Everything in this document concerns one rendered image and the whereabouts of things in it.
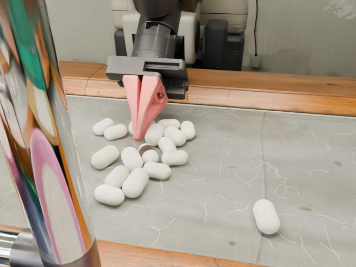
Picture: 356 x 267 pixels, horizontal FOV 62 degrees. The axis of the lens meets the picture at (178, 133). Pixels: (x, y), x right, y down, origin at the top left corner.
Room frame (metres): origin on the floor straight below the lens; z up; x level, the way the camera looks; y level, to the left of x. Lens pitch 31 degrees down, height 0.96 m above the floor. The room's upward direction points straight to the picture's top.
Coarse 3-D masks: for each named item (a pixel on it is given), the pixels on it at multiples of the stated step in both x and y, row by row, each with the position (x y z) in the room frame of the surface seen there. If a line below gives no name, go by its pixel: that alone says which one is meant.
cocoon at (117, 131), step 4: (120, 124) 0.35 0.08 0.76; (108, 128) 0.34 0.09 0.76; (112, 128) 0.34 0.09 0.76; (116, 128) 0.34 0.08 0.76; (120, 128) 0.34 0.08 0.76; (124, 128) 0.35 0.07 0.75; (104, 132) 0.34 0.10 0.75; (108, 132) 0.34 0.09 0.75; (112, 132) 0.34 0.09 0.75; (116, 132) 0.34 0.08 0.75; (120, 132) 0.34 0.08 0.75; (124, 132) 0.34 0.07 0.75; (104, 136) 0.34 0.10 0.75; (108, 136) 0.33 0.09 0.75; (112, 136) 0.34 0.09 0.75; (116, 136) 0.34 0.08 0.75; (120, 136) 0.34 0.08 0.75
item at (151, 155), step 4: (144, 144) 0.30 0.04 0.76; (148, 144) 0.30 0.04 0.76; (148, 152) 0.28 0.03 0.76; (152, 152) 0.28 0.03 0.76; (144, 156) 0.28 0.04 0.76; (148, 156) 0.28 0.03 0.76; (152, 156) 0.28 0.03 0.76; (156, 156) 0.28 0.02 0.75; (144, 160) 0.28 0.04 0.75; (148, 160) 0.28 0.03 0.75; (152, 160) 0.28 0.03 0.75; (156, 160) 0.28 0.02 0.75
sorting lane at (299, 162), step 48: (96, 144) 0.33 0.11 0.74; (192, 144) 0.33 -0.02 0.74; (240, 144) 0.33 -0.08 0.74; (288, 144) 0.33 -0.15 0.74; (336, 144) 0.33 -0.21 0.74; (0, 192) 0.24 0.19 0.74; (144, 192) 0.24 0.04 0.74; (192, 192) 0.24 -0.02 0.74; (240, 192) 0.24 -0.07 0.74; (288, 192) 0.24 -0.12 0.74; (336, 192) 0.24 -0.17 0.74; (144, 240) 0.18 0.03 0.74; (192, 240) 0.18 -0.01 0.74; (240, 240) 0.18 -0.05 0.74; (288, 240) 0.18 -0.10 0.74; (336, 240) 0.18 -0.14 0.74
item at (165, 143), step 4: (160, 140) 0.32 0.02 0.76; (164, 140) 0.31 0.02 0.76; (168, 140) 0.31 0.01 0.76; (160, 144) 0.31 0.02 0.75; (164, 144) 0.30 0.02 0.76; (168, 144) 0.30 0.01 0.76; (172, 144) 0.30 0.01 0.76; (160, 148) 0.31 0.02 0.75; (164, 148) 0.30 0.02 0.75; (168, 148) 0.30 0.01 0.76; (172, 148) 0.30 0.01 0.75; (164, 152) 0.30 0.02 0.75
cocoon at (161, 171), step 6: (150, 162) 0.27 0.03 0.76; (144, 168) 0.26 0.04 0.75; (150, 168) 0.26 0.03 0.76; (156, 168) 0.26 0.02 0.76; (162, 168) 0.26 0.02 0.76; (168, 168) 0.26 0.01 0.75; (150, 174) 0.26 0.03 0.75; (156, 174) 0.25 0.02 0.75; (162, 174) 0.25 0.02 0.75; (168, 174) 0.26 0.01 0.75
